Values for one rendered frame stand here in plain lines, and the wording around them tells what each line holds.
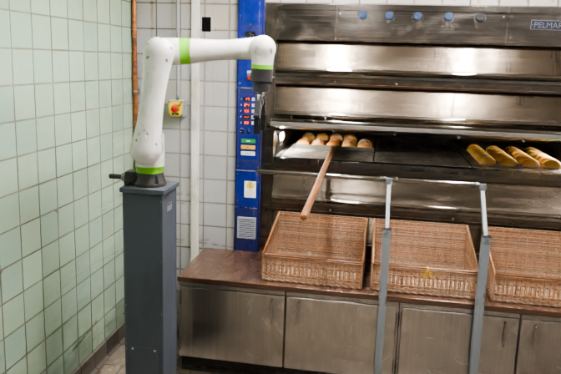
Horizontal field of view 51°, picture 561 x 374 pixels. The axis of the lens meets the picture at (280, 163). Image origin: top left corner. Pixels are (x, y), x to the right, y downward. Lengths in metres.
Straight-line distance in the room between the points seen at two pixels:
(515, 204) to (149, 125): 2.18
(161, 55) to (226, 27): 1.24
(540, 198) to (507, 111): 0.54
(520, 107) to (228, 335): 2.08
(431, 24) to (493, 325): 1.67
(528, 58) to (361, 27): 0.94
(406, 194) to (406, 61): 0.79
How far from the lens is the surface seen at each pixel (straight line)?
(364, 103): 3.50
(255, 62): 2.48
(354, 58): 3.49
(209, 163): 3.69
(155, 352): 2.87
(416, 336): 3.27
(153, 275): 2.73
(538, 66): 3.59
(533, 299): 3.32
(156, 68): 2.43
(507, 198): 3.65
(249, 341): 3.38
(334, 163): 3.55
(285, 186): 3.61
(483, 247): 3.07
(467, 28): 3.54
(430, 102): 3.51
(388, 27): 3.51
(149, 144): 2.45
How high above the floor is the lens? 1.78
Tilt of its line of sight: 10 degrees down
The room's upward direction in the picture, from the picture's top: 2 degrees clockwise
